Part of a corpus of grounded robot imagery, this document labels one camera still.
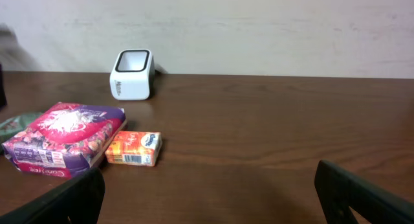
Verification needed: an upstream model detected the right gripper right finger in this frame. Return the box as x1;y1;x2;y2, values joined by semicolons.
314;160;413;223

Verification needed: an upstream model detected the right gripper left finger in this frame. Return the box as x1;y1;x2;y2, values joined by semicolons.
1;168;105;223

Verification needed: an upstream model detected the red purple snack bag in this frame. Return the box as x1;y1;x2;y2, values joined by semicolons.
2;102;127;178

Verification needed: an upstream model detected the orange juice carton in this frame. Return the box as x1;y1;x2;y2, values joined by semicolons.
105;131;162;166

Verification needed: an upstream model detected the teal snack packet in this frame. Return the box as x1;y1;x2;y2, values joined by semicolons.
1;112;42;155

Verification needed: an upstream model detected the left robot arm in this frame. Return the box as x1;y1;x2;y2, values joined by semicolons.
0;65;7;109

